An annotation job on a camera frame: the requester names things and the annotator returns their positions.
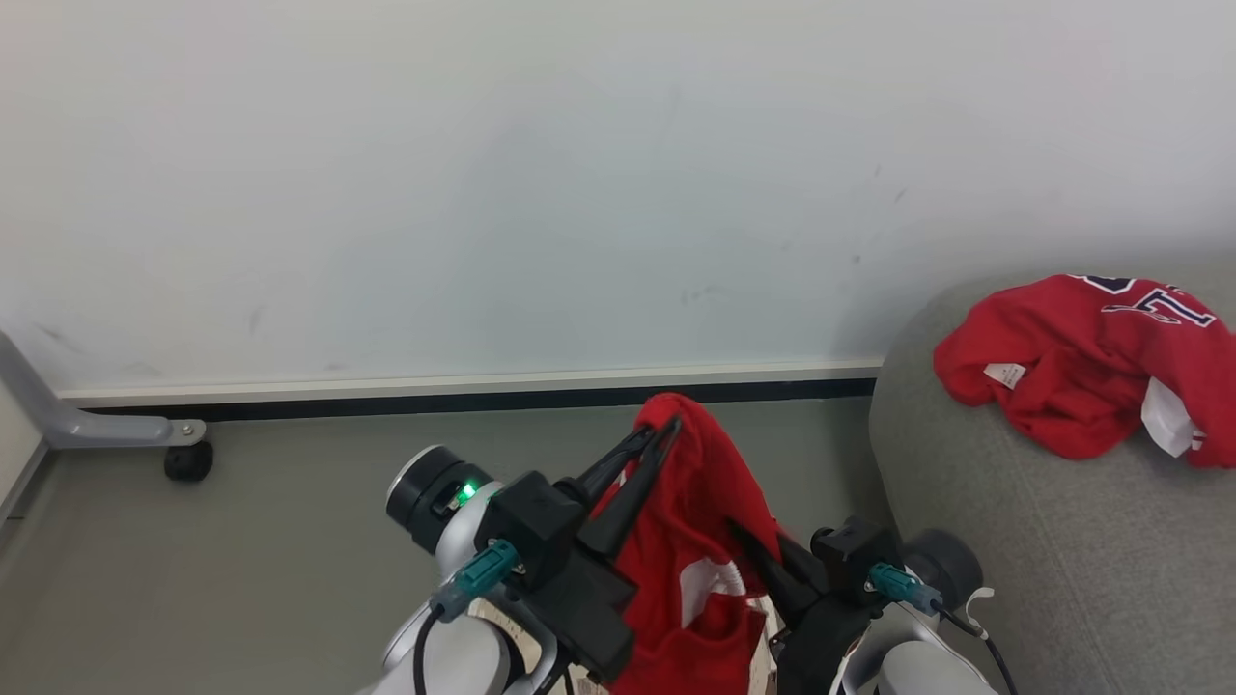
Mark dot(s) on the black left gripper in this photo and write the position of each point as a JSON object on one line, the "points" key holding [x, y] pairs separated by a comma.
{"points": [[589, 608]]}

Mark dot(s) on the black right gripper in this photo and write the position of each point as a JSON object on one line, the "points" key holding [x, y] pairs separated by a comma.
{"points": [[821, 642]]}

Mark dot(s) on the red garment with white patch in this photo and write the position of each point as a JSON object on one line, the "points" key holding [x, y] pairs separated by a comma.
{"points": [[695, 502]]}

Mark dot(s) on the red jersey with navy print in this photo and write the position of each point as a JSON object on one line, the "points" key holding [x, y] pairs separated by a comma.
{"points": [[1072, 376]]}

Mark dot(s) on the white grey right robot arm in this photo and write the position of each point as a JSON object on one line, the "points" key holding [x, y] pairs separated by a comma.
{"points": [[927, 656]]}

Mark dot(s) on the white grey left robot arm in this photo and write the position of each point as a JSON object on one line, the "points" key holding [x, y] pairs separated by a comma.
{"points": [[454, 637]]}

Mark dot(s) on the beige perforated plastic laundry basket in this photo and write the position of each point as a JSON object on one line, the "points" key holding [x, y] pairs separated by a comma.
{"points": [[507, 632]]}

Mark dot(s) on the white baseboard strip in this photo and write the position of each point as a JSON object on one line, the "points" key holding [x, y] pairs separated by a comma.
{"points": [[435, 383]]}

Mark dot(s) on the grey fabric sofa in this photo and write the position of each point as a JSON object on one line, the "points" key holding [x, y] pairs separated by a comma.
{"points": [[1062, 541]]}

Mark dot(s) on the black caster wheel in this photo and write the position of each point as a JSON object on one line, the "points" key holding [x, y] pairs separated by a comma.
{"points": [[188, 461]]}

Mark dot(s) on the grey metal stand leg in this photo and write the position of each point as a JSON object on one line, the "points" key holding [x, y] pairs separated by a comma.
{"points": [[68, 420]]}

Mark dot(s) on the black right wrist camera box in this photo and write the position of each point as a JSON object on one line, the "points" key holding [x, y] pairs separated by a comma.
{"points": [[855, 555]]}

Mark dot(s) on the teal right camera connector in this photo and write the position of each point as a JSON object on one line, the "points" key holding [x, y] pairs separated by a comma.
{"points": [[898, 584]]}

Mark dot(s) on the teal camera connector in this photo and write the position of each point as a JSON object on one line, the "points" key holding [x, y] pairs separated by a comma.
{"points": [[898, 584], [483, 572]]}

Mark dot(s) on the teal left camera connector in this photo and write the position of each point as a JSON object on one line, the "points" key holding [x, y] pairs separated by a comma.
{"points": [[483, 572]]}

